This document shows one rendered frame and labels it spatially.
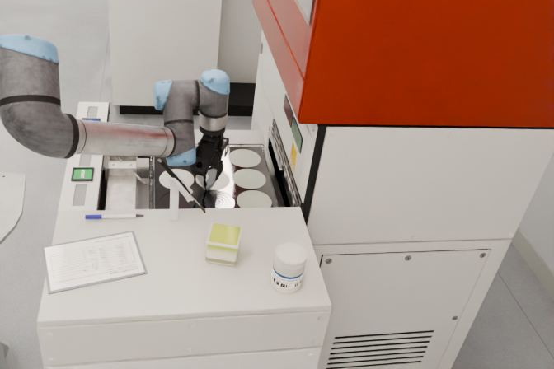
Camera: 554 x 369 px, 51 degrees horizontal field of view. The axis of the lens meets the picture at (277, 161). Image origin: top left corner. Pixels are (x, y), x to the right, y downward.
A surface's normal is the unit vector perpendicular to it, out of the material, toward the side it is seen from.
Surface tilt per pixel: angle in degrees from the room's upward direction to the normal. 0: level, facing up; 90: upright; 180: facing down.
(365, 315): 90
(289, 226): 0
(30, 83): 47
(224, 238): 0
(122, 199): 0
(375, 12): 90
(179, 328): 90
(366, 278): 90
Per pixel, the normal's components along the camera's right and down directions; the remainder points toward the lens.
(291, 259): 0.12, -0.81
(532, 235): -0.98, 0.00
